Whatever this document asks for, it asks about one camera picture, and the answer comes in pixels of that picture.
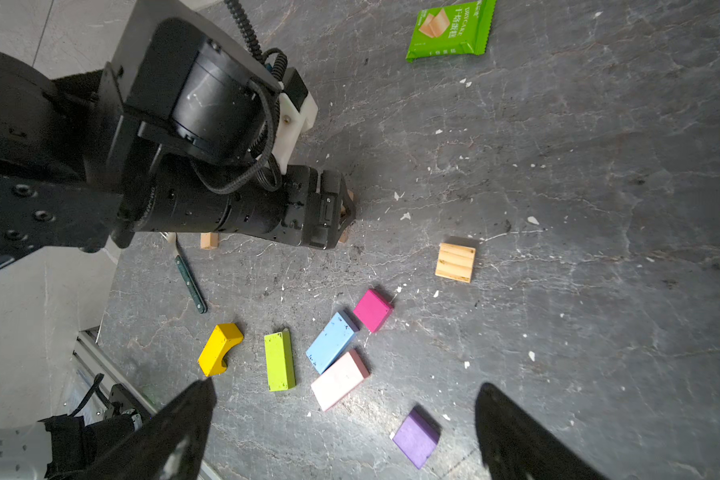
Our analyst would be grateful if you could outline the light blue block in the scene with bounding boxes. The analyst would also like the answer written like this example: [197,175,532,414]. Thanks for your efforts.
[306,311,359,374]

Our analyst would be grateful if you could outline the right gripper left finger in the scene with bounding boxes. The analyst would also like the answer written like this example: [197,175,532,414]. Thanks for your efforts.
[77,378,217,479]

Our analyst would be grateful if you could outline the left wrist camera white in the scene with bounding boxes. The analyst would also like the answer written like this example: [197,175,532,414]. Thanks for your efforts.
[272,67,318,175]

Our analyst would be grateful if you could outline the magenta cube block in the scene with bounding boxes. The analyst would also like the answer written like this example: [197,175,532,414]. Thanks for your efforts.
[353,289,393,333]

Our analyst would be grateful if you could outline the yellow arch block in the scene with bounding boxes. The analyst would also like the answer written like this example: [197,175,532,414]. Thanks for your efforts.
[198,323,244,377]

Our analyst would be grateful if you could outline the pink block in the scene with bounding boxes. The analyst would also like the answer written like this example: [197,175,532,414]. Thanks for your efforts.
[311,349,370,411]

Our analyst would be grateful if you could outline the lime green block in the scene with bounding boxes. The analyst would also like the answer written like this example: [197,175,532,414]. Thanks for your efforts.
[265,329,296,392]

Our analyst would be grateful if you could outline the purple cube block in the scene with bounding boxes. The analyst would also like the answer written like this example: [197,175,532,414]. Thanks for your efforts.
[392,408,440,469]

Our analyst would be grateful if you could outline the green snack packet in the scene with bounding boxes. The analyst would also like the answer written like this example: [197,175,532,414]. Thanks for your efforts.
[406,0,497,62]

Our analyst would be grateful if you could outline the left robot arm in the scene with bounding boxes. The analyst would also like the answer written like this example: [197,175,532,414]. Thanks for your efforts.
[0,1,356,270]

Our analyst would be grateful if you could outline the small grooved wood block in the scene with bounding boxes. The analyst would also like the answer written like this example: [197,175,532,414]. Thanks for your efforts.
[435,243,476,283]

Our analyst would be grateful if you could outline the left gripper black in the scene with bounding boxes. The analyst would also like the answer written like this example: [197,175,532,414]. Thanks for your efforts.
[119,161,356,249]

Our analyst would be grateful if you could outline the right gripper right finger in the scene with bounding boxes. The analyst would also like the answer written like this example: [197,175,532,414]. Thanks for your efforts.
[474,382,604,479]

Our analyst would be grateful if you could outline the aluminium mounting rail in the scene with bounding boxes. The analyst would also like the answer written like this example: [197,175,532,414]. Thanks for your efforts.
[0,326,217,480]

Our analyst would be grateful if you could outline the natural wood block long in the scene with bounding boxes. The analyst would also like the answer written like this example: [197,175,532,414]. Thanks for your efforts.
[200,232,220,250]

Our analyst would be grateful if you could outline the green handled tool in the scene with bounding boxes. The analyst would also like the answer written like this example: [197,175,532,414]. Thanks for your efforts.
[160,232,208,314]

